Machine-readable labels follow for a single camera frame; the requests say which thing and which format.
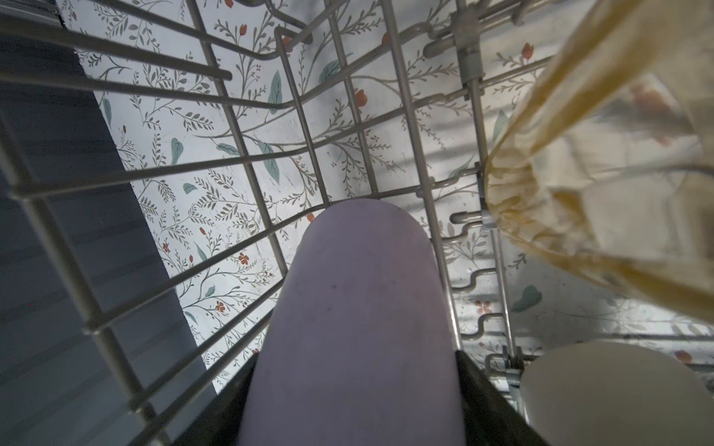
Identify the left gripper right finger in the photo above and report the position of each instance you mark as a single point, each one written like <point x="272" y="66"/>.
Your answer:
<point x="488" y="417"/>

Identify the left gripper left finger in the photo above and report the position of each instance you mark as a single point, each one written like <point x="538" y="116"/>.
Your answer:
<point x="219" y="424"/>

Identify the beige plastic cup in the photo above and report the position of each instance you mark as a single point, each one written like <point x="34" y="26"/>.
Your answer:
<point x="606" y="393"/>

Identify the purple plastic cup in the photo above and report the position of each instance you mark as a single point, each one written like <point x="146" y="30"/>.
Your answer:
<point x="359" y="348"/>

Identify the grey wire dish rack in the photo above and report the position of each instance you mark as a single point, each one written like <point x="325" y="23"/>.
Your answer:
<point x="100" y="352"/>

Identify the yellow glass cup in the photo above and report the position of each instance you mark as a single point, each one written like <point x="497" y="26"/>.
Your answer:
<point x="606" y="168"/>

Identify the floral table mat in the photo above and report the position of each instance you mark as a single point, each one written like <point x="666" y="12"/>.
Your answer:
<point x="280" y="153"/>

